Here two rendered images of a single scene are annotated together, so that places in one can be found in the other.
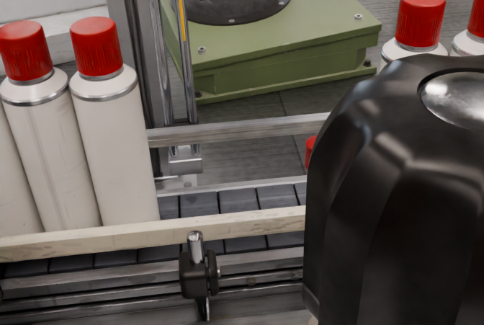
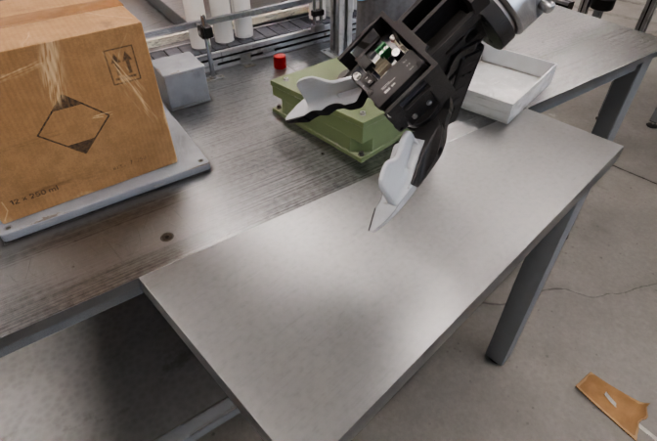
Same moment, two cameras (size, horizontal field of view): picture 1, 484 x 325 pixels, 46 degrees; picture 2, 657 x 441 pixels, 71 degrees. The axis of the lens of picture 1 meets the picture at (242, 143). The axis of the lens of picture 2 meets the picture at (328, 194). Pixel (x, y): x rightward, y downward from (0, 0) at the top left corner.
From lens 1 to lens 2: 1.72 m
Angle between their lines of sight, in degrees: 99
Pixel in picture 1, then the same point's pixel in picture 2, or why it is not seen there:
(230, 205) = (294, 26)
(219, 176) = (316, 56)
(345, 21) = (292, 78)
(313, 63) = not seen: hidden behind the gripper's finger
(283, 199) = (279, 30)
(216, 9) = not seen: hidden behind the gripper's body
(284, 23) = (328, 71)
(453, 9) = (228, 189)
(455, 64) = not seen: outside the picture
